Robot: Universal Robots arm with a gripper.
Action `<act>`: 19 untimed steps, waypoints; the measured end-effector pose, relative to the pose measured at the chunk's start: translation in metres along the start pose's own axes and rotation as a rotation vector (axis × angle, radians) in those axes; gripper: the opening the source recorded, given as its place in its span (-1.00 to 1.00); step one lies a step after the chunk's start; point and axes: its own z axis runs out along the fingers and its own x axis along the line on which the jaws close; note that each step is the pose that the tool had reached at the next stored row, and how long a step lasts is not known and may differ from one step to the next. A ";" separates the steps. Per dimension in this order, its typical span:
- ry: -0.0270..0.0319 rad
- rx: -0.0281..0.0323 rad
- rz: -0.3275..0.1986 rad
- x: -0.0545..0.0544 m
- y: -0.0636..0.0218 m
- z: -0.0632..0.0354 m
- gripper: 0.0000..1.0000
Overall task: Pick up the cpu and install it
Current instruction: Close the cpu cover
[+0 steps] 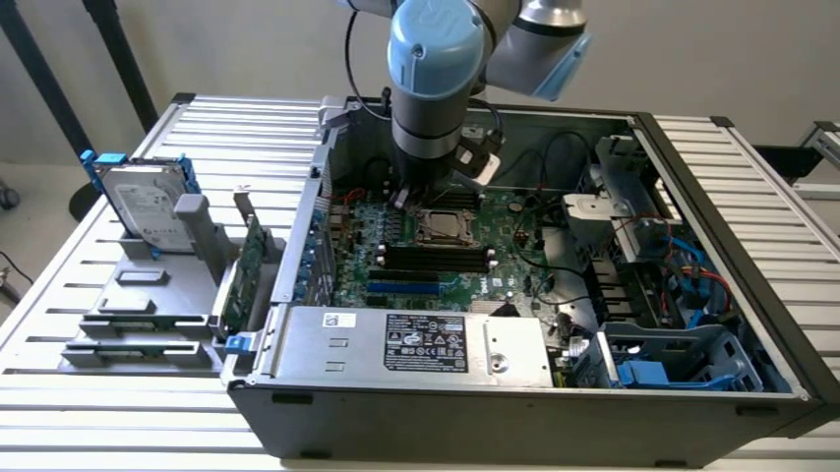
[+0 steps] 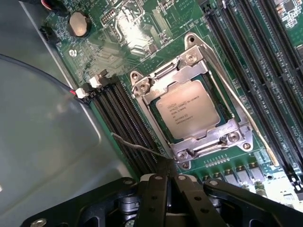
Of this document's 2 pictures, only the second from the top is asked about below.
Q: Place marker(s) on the grey metal PC case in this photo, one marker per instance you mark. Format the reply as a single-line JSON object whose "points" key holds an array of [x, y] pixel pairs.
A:
{"points": [[42, 132]]}

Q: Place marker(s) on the silver motherboard screw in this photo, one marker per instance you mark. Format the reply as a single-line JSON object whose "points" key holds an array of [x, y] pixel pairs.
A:
{"points": [[73, 52]]}

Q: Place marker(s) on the CPU socket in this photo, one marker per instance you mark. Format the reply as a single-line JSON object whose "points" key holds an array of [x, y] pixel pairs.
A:
{"points": [[233, 136]]}

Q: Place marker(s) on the metal socket cover frame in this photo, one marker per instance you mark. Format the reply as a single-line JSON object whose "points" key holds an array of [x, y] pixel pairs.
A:
{"points": [[196, 63]]}

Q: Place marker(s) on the black RAM slot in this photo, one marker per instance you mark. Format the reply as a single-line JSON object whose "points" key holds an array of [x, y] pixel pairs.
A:
{"points": [[139, 116], [272, 47], [281, 30], [248, 94], [132, 123], [123, 127], [113, 134], [265, 78]]}

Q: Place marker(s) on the long metal locking lever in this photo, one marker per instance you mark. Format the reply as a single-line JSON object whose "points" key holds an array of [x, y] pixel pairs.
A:
{"points": [[239, 104]]}

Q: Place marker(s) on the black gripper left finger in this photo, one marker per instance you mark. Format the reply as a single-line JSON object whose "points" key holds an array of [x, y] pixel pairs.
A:
{"points": [[155, 201]]}

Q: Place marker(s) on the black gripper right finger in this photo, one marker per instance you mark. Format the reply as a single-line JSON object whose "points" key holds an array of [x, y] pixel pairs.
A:
{"points": [[194, 201]]}

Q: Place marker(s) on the black board connector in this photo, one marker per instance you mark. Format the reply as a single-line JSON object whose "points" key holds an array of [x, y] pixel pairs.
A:
{"points": [[48, 33]]}

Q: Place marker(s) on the round coin cell battery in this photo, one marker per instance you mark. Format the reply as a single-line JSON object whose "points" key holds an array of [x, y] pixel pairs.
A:
{"points": [[79, 24]]}

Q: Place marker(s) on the silver Intel CPU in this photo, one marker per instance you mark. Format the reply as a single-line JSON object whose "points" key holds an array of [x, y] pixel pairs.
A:
{"points": [[188, 108]]}

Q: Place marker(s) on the green motherboard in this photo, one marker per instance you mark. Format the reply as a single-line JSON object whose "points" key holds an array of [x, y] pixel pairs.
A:
{"points": [[180, 23]]}

